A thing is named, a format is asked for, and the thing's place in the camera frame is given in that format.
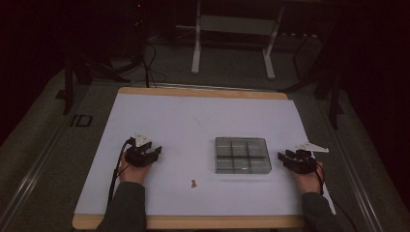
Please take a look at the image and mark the left hand-held gripper black cable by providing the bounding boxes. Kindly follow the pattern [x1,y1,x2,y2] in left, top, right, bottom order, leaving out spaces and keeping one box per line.
[107,138,134,204]

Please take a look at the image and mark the white table sheet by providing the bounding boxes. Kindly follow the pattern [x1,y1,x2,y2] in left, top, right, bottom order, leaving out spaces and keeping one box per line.
[74,93,337,217]

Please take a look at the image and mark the black floor stand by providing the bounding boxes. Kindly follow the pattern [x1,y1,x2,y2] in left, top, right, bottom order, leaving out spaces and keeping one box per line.
[62,54,131,116]
[279,32,344,131]

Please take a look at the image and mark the person's left hand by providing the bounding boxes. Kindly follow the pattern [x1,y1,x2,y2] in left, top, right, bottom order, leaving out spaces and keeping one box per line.
[118,158,153,187]

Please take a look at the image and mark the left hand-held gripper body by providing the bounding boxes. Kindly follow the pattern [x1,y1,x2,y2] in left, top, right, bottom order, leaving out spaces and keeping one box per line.
[125,131,160,168]

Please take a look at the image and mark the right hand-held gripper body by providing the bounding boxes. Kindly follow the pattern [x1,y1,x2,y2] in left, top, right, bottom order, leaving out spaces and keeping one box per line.
[284,142,330,175]

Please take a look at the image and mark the hand-held gripper black cable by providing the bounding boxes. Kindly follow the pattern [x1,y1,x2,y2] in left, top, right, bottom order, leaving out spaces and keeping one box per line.
[107,138,134,204]
[313,160,325,196]

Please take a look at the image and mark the black floor cables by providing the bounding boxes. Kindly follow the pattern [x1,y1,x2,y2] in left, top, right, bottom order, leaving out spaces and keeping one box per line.
[140,42,167,89]

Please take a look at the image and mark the right hand-held gripper black cable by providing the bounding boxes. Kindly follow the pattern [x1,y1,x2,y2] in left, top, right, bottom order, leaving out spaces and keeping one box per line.
[313,160,325,196]

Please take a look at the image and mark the white metal stand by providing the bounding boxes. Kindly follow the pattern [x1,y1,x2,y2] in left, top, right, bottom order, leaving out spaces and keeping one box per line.
[190,0,286,81]

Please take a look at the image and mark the person's right hand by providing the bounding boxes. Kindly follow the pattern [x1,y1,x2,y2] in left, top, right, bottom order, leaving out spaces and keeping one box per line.
[288,162,324,195]

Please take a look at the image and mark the clear plastic compartment box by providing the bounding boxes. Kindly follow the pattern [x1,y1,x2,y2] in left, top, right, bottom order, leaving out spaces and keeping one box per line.
[214,136,273,175]

